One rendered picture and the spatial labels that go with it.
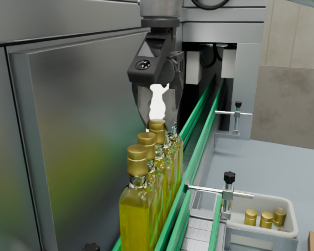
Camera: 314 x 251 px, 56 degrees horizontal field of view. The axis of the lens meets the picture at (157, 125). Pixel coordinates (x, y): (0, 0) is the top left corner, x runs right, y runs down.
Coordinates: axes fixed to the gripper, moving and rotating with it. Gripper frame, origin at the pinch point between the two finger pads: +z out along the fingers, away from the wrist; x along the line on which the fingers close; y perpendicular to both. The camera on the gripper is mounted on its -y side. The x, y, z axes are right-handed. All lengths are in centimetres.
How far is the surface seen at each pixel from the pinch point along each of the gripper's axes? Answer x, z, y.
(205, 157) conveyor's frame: -5, 28, 44
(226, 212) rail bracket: -14.8, 25.5, 10.4
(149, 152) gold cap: -0.8, 2.5, -7.0
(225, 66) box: -5, 5, 106
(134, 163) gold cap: -0.3, 1.7, -13.2
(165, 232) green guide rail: -4.1, 19.5, -7.5
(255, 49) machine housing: -19, -6, 96
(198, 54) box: 10, -1, 107
